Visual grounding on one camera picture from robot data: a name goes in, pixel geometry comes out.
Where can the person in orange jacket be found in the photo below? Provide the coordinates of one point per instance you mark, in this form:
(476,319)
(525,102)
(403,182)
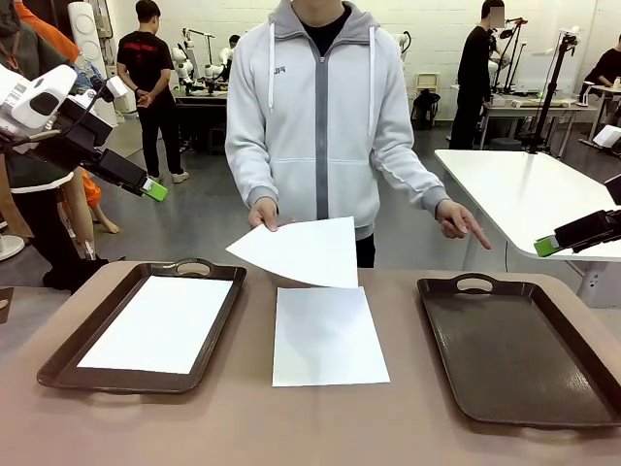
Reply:
(48,34)

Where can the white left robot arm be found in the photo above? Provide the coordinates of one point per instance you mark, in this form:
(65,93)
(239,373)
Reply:
(58,80)

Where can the grey background desk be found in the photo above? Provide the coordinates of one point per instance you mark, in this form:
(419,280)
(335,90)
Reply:
(533,109)

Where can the person's right hand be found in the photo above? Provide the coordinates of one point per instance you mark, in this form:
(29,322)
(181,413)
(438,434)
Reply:
(264,213)

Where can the seated person in black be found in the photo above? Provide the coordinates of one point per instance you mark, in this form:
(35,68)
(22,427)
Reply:
(609,65)

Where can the black tripod stand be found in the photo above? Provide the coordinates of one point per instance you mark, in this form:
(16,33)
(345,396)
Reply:
(547,108)

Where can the man in black t-shirt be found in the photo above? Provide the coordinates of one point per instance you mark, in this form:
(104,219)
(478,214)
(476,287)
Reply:
(145,63)

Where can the person's right forearm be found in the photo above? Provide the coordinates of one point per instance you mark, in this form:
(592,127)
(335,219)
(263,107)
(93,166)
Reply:
(262,179)

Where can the person's left forearm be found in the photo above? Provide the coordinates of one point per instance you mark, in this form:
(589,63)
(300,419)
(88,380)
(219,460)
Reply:
(412,179)

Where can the brown plastic serving tray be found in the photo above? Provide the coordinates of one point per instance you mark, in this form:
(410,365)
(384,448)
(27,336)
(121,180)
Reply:
(509,349)
(121,383)

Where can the background workbench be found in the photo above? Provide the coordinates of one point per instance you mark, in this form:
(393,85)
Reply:
(204,99)

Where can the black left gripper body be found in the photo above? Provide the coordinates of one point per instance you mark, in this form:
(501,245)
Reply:
(77,138)

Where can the brown board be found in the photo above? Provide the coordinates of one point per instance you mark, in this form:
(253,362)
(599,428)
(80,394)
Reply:
(6,306)

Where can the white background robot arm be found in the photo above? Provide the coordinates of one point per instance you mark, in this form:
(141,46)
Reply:
(182,58)
(213,70)

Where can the person's left hand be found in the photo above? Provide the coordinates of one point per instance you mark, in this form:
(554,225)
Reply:
(456,221)

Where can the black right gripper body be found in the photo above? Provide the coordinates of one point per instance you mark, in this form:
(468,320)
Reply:
(615,190)

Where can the man in black clothes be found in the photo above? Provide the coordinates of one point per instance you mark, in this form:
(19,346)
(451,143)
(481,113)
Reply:
(473,73)

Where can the white fan base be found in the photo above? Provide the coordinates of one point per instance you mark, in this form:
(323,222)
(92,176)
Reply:
(9,247)

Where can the white tower air conditioner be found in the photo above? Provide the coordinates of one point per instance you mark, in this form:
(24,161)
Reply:
(87,29)

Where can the large white table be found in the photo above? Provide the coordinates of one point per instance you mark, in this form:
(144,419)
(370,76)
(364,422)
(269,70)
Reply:
(524,194)

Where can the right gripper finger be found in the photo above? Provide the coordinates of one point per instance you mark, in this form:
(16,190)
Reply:
(587,230)
(587,247)

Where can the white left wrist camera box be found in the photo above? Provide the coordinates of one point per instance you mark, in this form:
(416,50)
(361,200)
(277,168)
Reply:
(115,89)

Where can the person in white grey hoodie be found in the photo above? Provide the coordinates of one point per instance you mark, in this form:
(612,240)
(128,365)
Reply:
(315,121)

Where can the grey plastic stool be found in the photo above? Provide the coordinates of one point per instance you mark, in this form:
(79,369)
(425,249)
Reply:
(218,138)

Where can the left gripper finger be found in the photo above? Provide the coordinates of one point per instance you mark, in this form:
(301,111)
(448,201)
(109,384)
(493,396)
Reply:
(132,189)
(126,170)

